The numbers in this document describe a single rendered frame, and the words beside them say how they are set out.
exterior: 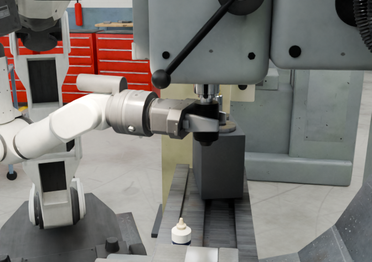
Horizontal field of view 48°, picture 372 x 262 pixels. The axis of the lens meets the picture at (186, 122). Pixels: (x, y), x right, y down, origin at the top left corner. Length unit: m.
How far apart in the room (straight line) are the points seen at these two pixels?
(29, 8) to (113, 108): 0.38
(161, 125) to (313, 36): 0.30
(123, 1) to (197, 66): 9.35
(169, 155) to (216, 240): 1.68
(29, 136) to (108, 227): 0.87
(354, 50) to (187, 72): 0.24
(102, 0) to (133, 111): 9.35
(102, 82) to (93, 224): 1.03
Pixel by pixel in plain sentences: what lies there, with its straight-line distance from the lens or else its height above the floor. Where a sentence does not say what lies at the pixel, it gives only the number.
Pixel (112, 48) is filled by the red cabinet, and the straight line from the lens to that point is 5.48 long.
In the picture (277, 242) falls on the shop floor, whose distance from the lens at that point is 2.75.
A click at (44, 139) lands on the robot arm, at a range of 0.93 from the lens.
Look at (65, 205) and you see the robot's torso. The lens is 1.60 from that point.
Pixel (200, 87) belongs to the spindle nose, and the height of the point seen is 1.29.
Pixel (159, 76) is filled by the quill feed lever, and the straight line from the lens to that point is 0.62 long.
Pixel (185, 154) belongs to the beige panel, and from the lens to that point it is 2.65.
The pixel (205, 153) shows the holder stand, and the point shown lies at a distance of 1.14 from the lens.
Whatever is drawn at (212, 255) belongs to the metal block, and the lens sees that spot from 0.72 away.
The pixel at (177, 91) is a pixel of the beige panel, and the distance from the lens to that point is 2.54.
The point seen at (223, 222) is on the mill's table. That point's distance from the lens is 1.09.
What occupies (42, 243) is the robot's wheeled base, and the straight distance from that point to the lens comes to 1.71.
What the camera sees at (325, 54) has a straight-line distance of 0.65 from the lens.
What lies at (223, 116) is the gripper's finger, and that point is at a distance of 0.79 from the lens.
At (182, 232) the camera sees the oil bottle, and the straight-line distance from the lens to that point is 0.88.
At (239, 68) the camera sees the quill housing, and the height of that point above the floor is 1.34.
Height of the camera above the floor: 1.45
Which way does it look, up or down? 17 degrees down
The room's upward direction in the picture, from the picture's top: straight up
